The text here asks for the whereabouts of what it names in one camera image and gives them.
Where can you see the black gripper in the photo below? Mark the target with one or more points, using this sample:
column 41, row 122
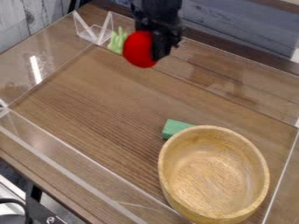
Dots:
column 165, row 28

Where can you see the red plush strawberry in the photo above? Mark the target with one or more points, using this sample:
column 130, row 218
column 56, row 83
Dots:
column 134, row 46

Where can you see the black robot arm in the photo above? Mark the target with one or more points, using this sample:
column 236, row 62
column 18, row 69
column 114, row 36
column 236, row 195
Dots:
column 157, row 16

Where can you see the clear acrylic tray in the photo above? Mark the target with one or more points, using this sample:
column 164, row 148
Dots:
column 84, row 116

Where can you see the green foam block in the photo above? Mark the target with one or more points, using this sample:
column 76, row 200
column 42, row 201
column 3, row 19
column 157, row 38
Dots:
column 173, row 127

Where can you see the wooden bowl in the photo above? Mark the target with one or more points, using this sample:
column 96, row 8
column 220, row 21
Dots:
column 214, row 175

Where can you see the clear acrylic corner bracket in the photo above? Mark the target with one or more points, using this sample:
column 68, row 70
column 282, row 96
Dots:
column 97, row 34

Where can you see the black table frame bracket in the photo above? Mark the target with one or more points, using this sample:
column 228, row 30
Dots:
column 38, row 214

